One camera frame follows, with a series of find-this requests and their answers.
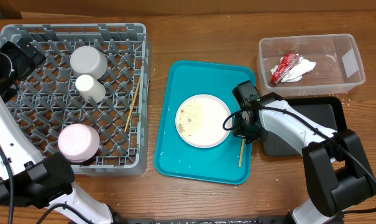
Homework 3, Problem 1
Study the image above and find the wooden chopstick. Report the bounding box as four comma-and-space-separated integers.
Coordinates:
238, 139, 245, 167
124, 78, 140, 132

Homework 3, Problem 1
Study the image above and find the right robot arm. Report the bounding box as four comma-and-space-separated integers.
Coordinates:
229, 81, 376, 223

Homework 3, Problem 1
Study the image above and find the black plastic tray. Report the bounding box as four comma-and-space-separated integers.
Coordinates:
262, 96, 347, 157

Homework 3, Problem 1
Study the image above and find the teal plastic tray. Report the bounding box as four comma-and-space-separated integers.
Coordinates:
154, 60, 256, 185

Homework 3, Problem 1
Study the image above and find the white plastic cup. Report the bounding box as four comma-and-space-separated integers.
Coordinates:
75, 74, 106, 103

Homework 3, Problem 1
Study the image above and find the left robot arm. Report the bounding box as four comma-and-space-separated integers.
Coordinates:
0, 39, 123, 223

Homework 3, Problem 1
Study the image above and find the red sauce packet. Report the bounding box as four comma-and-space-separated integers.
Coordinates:
272, 52, 300, 85

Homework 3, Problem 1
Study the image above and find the large white plate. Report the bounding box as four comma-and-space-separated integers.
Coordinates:
175, 94, 232, 149

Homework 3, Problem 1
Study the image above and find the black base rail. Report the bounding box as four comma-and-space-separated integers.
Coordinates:
68, 215, 300, 224

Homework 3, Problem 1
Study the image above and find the grey dishwasher rack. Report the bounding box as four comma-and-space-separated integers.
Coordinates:
0, 23, 151, 176

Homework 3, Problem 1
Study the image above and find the white napkin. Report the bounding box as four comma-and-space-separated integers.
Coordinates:
271, 56, 316, 83

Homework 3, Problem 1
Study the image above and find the clear plastic bin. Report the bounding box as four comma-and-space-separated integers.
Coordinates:
257, 34, 365, 97

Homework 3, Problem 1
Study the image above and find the grey bowl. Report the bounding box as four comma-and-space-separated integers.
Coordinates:
70, 46, 108, 80

